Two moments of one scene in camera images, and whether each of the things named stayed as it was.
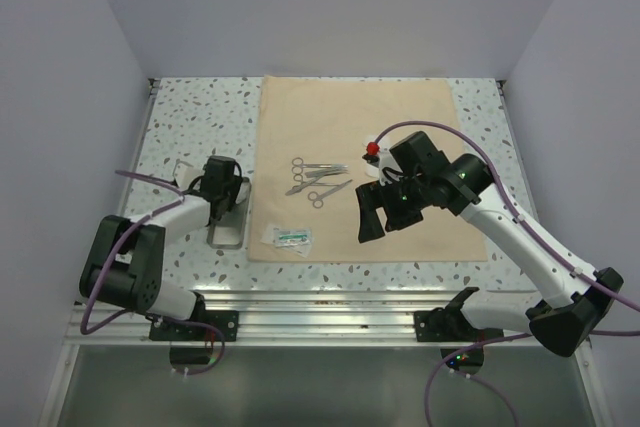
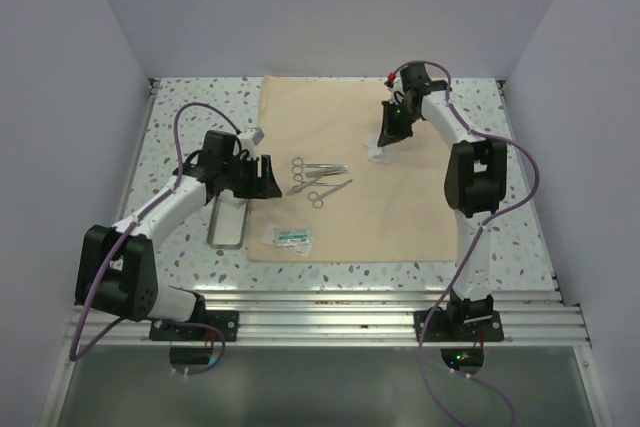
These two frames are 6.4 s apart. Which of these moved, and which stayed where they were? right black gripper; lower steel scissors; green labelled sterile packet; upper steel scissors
Moved: right black gripper
Stayed: green labelled sterile packet; lower steel scissors; upper steel scissors
